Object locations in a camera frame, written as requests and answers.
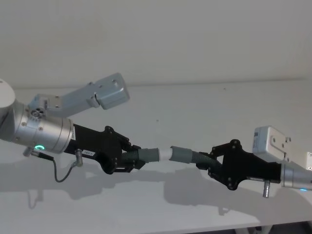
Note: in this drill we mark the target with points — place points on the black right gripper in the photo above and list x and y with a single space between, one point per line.
243 165

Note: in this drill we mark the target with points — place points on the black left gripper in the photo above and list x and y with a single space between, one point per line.
102 146

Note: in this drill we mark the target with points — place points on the white plastic tube connector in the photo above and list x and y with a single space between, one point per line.
165 153

